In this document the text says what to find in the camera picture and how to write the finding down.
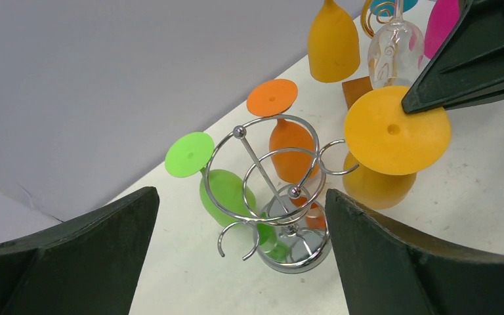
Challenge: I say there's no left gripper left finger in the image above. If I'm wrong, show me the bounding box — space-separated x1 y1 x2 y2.
0 186 159 314

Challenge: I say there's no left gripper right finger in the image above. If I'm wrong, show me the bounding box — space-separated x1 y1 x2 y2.
325 189 504 314

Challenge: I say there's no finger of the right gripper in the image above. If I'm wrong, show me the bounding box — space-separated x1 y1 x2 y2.
402 0 504 114

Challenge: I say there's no pink wine glass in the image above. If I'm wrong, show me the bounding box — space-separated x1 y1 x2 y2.
424 0 459 59

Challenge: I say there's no clear wine glass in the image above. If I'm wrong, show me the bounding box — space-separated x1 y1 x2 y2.
367 0 425 89

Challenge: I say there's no blue wine glass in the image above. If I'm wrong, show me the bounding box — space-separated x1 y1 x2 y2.
369 0 418 17

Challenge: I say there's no yellow wine glass front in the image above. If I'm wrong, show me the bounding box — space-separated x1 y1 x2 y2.
343 86 452 210

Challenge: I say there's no yellow wine glass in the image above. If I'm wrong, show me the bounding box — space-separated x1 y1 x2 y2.
307 0 360 83
343 86 452 210

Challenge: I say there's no dark orange wine glass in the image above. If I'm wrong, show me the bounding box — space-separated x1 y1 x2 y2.
245 78 327 231

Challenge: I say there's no green wine glass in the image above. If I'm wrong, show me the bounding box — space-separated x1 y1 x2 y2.
165 132 289 263

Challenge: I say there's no silver wire glass rack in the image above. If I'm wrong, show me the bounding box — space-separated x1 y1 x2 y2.
203 114 360 274

